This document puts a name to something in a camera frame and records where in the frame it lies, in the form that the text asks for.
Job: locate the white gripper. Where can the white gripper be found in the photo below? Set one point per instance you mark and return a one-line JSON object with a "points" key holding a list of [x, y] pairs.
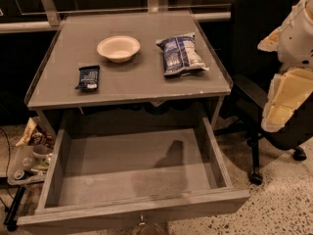
{"points": [[297, 44]]}

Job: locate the blue rxbar blueberry bar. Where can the blue rxbar blueberry bar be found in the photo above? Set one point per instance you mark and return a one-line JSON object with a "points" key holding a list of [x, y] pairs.
{"points": [[88, 78]]}

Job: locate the open grey top drawer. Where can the open grey top drawer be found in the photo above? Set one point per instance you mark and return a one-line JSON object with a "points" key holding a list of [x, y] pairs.
{"points": [[102, 179]]}

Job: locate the black office chair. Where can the black office chair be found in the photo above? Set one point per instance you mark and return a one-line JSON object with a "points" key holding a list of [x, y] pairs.
{"points": [[252, 67]]}

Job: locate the blue white chip bag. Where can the blue white chip bag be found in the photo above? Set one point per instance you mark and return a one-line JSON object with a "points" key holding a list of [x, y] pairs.
{"points": [[180, 56]]}

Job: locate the grey cabinet table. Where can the grey cabinet table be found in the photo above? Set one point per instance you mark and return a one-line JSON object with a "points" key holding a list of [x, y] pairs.
{"points": [[139, 80]]}

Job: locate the white paper bowl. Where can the white paper bowl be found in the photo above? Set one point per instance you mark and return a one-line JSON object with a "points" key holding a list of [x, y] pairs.
{"points": [[118, 49]]}

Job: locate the clear bin of snacks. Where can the clear bin of snacks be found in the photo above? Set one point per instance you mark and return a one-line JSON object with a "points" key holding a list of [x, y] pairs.
{"points": [[33, 154]]}

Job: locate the black stand leg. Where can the black stand leg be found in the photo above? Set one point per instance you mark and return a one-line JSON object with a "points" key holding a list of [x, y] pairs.
{"points": [[9, 220]]}

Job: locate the metal drawer handle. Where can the metal drawer handle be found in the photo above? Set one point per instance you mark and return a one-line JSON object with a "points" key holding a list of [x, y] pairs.
{"points": [[145, 228]]}

